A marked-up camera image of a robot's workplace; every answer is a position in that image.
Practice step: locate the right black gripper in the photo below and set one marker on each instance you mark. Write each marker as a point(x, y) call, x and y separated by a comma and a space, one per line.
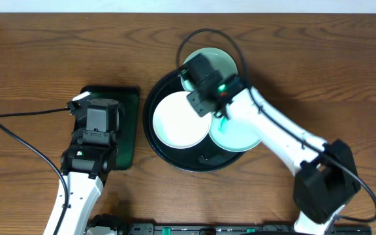
point(195, 98)

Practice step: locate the mint green plate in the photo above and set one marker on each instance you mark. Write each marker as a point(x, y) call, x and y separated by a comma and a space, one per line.
point(218, 60)
point(232, 135)

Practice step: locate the white plate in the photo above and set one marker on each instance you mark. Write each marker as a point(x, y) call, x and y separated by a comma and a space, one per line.
point(177, 124)

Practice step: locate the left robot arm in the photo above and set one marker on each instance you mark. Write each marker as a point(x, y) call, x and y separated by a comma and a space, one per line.
point(85, 164)

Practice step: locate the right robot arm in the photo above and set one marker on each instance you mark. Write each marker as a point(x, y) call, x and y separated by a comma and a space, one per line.
point(325, 175)

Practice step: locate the rectangular black tray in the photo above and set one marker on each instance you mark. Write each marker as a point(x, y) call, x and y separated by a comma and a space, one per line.
point(120, 156)

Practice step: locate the round black tray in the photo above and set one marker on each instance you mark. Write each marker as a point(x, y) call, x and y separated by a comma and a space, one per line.
point(203, 157)

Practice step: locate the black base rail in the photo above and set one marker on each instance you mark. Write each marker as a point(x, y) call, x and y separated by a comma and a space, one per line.
point(110, 224)

